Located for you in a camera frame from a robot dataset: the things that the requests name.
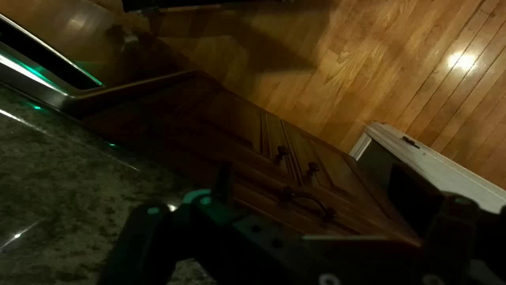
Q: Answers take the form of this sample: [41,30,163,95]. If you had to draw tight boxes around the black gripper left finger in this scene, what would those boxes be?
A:
[96,202,174,285]

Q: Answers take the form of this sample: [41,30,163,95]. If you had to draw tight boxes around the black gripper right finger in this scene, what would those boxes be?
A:
[419,196,479,285]

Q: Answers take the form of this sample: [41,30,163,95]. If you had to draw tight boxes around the white box on floor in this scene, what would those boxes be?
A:
[349,121,506,213]

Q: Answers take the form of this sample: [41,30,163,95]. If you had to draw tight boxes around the stainless steel sink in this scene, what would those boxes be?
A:
[0,14,103,96]

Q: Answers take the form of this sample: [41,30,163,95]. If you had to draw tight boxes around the wooden base cabinet with handles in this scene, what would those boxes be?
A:
[65,72,421,245]

